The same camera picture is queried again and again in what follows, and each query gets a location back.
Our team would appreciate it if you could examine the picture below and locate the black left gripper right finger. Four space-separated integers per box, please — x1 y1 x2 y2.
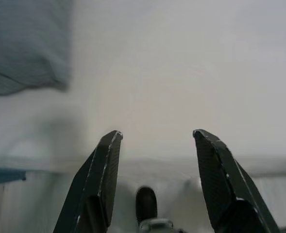
193 129 281 233

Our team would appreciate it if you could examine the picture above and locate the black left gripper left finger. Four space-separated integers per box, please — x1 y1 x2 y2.
52 130 123 233

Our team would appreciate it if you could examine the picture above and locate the grey pillow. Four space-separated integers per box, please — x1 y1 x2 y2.
0 0 72 97

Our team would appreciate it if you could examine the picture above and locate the mattress with beige sheet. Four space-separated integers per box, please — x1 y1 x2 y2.
0 0 286 179

